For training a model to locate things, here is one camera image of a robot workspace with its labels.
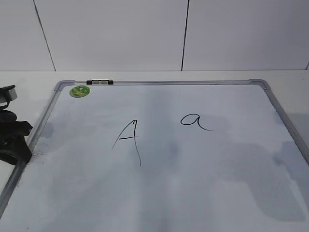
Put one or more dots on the round green sticker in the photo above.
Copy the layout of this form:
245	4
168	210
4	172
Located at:
79	91

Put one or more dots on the black hanging clip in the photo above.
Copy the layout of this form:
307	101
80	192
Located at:
99	82

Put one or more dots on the white board with grey frame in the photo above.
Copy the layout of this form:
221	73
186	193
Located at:
190	156

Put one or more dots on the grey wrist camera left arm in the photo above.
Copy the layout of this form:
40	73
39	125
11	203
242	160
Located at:
7	94

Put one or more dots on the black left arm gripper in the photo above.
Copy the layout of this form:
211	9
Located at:
12	132

